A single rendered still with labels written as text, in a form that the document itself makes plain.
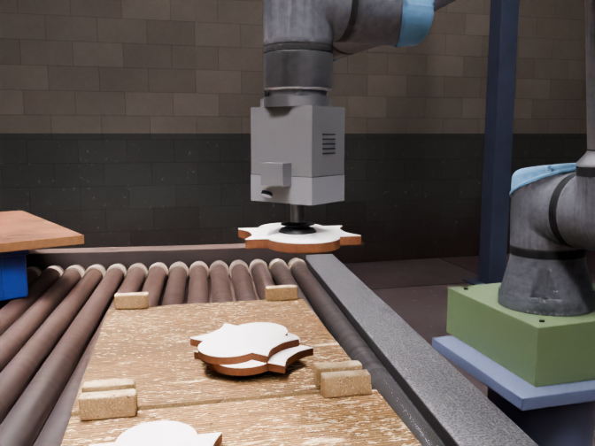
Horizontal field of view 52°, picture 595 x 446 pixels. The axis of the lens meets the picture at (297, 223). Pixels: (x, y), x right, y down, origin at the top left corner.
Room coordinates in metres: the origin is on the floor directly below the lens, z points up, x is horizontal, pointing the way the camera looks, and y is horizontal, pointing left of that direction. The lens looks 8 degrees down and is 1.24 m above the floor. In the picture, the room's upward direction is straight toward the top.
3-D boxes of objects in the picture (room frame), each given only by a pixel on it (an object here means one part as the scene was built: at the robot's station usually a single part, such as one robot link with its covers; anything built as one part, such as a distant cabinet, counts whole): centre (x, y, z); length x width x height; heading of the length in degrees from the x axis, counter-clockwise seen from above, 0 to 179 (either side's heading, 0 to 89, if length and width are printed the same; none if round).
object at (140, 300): (1.03, 0.29, 0.95); 0.06 x 0.02 x 0.03; 102
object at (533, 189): (0.97, -0.41, 1.13); 0.13 x 0.12 x 0.14; 22
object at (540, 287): (0.97, -0.41, 1.01); 0.15 x 0.15 x 0.10
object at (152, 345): (0.87, 0.12, 0.93); 0.41 x 0.35 x 0.02; 12
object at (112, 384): (0.65, 0.21, 0.95); 0.06 x 0.02 x 0.03; 102
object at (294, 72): (0.68, 0.00, 1.30); 0.08 x 0.08 x 0.05
